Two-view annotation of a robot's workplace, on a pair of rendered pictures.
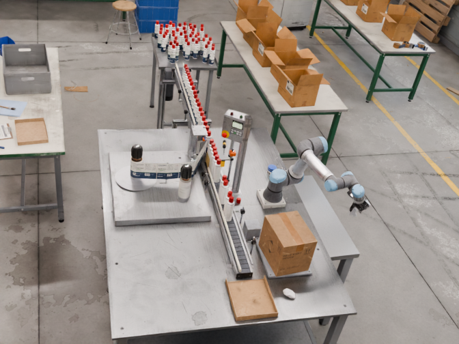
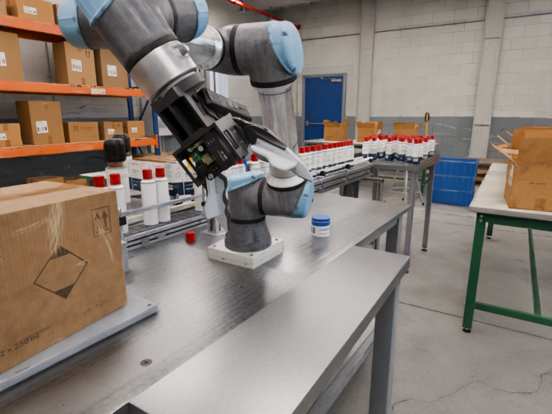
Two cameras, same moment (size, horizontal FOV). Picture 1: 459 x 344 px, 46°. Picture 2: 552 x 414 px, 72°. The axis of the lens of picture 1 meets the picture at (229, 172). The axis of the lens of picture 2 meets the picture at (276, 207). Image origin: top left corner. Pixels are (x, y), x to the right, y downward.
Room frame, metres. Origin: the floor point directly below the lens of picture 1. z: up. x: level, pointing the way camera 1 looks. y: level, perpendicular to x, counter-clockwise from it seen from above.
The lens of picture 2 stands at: (2.62, -1.34, 1.28)
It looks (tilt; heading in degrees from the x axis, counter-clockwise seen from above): 14 degrees down; 53
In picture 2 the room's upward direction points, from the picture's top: straight up
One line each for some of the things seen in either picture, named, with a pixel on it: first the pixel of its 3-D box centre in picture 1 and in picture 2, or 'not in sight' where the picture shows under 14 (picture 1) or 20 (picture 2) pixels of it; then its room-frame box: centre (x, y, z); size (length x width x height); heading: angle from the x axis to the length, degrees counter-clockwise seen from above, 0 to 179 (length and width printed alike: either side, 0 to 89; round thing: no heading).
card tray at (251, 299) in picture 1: (251, 297); not in sight; (2.26, -0.26, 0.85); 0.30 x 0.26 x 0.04; 19
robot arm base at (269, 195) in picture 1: (273, 191); (247, 228); (3.26, -0.35, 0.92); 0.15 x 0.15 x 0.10
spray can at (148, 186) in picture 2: (224, 192); (149, 197); (3.08, 0.01, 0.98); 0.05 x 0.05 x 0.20
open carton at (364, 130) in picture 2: not in sight; (369, 131); (8.03, 3.10, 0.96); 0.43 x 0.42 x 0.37; 108
